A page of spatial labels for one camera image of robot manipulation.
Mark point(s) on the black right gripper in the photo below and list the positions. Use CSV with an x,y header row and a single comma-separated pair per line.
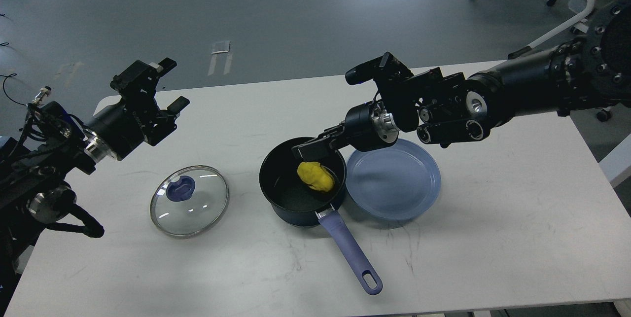
x,y
357,130

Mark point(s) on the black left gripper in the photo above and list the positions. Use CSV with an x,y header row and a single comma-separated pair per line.
x,y
136,86

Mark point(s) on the yellow potato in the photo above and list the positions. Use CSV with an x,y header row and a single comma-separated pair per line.
x,y
316,177

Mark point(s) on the glass lid with purple knob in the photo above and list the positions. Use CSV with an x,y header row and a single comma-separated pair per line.
x,y
189,202

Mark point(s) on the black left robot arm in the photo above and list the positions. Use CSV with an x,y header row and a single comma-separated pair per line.
x,y
35,195

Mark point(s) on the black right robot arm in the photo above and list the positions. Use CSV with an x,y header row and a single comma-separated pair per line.
x,y
589,71

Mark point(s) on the blue plate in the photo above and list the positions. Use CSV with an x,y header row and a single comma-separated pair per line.
x,y
397,183

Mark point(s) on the dark pot with purple handle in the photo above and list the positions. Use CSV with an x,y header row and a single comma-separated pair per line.
x,y
295,203

